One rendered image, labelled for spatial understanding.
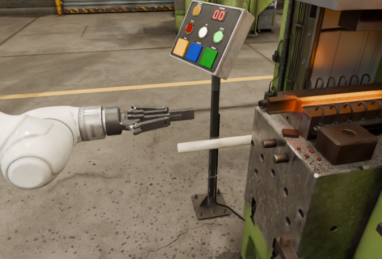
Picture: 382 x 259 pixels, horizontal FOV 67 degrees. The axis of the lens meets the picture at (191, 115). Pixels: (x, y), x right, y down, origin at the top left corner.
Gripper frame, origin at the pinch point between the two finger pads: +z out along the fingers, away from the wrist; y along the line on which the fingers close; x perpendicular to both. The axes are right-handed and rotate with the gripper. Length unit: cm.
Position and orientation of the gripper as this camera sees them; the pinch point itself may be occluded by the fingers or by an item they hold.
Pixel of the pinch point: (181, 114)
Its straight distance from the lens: 79.9
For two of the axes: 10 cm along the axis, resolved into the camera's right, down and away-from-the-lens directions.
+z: 9.8, -1.0, 1.8
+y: 2.0, 4.7, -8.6
